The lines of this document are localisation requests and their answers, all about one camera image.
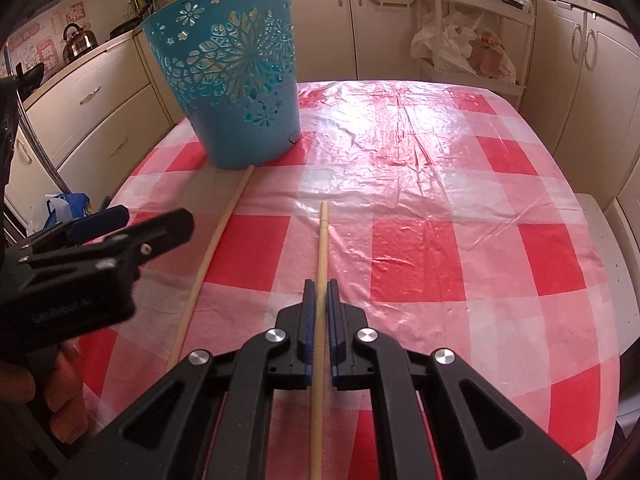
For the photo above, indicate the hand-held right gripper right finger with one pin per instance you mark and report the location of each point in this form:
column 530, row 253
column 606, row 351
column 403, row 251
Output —
column 332, row 310

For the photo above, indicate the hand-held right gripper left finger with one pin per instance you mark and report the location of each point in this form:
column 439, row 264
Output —
column 309, row 310

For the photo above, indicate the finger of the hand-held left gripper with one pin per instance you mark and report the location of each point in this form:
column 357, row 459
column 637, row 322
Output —
column 100, row 220
column 165, row 230

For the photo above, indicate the wooden chopstick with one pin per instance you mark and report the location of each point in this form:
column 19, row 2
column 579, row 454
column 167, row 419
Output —
column 216, row 240
column 323, row 245

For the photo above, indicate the blue perforated plastic basket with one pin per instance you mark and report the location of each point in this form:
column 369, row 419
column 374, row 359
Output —
column 240, row 125

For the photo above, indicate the person's left hand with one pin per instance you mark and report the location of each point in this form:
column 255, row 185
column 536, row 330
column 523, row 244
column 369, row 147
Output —
column 70, row 390

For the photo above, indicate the blue plastic bag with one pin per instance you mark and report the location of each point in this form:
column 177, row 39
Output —
column 60, row 210

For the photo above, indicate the chrome metal tube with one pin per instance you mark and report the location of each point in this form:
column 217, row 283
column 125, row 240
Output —
column 42, row 150

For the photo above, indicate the cream drawer cabinet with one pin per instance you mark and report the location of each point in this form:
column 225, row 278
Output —
column 100, row 110

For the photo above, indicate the red checkered tablecloth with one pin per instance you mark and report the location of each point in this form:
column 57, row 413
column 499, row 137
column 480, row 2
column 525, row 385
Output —
column 450, row 210

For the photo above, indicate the black wok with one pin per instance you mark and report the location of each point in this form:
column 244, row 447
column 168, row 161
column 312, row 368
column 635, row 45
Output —
column 31, row 77

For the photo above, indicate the steel kettle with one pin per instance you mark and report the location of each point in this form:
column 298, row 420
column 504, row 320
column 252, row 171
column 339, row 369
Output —
column 80, row 45

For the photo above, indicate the black frying pan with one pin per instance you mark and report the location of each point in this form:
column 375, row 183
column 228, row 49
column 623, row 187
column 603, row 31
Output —
column 125, row 27

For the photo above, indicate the cream tall door cabinet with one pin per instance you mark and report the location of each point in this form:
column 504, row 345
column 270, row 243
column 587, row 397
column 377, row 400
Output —
column 325, row 20

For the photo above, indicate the white plastic bag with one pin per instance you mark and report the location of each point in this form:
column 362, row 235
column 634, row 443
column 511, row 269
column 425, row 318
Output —
column 440, row 45

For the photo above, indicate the orange printed plastic bag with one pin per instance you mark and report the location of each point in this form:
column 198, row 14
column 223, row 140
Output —
column 492, row 57

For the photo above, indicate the white shelf rack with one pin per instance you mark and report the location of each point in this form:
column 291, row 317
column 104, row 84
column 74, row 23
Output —
column 520, row 35

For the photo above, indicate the pink patterned wall sticker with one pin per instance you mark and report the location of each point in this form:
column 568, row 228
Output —
column 40, row 35

